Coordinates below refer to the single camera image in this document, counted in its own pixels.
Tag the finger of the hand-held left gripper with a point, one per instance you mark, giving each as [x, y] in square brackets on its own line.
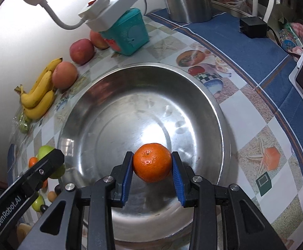
[46, 166]

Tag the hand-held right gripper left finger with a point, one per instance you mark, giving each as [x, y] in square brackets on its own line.
[125, 179]

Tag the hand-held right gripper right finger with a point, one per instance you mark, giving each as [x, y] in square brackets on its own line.
[178, 179]

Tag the green lime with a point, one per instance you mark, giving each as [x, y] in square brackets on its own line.
[45, 151]

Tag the green apple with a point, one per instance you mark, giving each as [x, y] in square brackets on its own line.
[24, 125]
[37, 203]

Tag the orange mandarin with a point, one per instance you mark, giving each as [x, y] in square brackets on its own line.
[152, 162]

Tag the large steel bowl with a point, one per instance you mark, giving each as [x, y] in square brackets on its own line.
[141, 109]

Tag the clear plastic fruit container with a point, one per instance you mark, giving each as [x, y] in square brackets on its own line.
[21, 132]

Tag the yellow banana bunch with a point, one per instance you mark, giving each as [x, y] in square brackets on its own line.
[41, 91]

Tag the large red peach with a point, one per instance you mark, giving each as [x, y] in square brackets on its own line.
[64, 75]

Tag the checkered printed tablecloth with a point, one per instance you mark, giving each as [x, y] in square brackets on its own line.
[245, 104]

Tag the middle red peach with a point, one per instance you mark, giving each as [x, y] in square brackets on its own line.
[81, 51]

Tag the right red peach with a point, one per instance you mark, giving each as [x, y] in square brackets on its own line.
[98, 41]

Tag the teal plastic box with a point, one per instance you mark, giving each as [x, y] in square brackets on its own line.
[130, 33]

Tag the black power adapter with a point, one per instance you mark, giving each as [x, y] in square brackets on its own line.
[253, 27]

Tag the steel kettle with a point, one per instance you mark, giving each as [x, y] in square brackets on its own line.
[185, 0]

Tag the printed snack packet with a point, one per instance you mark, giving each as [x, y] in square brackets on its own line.
[293, 37]

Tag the pink plastic bag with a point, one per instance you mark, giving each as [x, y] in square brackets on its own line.
[232, 4]

